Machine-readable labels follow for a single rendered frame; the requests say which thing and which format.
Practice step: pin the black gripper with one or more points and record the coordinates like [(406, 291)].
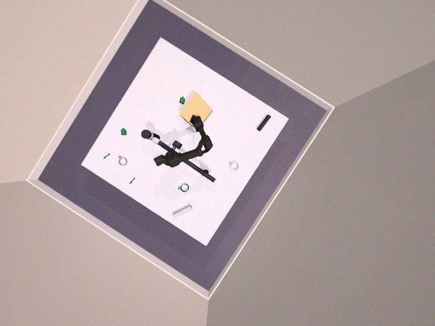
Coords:
[(175, 144)]

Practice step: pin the white cylinder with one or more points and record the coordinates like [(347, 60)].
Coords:
[(182, 211)]

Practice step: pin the grey cup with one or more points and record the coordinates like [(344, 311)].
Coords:
[(156, 140)]

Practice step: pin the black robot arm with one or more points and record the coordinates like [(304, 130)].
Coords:
[(173, 159)]

